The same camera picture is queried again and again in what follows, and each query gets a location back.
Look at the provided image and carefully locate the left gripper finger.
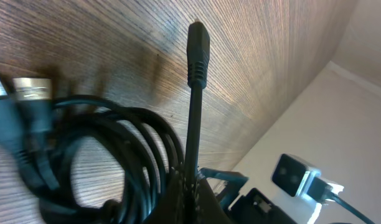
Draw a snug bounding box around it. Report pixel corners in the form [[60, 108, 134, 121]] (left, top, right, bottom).
[[144, 168, 236, 224]]

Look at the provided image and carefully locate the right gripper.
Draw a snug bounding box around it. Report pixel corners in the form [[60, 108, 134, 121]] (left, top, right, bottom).
[[199, 168, 249, 212]]

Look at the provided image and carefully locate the black micro USB cable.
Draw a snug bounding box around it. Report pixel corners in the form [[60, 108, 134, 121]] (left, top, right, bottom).
[[115, 21, 211, 224]]

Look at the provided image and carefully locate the black USB cable blue plug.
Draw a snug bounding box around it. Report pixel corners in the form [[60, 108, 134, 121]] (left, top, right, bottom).
[[0, 78, 184, 223]]

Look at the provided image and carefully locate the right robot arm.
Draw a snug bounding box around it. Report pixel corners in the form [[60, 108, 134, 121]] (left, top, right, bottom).
[[196, 168, 296, 224]]

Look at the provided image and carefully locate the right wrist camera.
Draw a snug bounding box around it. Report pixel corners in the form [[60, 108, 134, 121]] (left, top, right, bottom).
[[270, 152, 346, 206]]

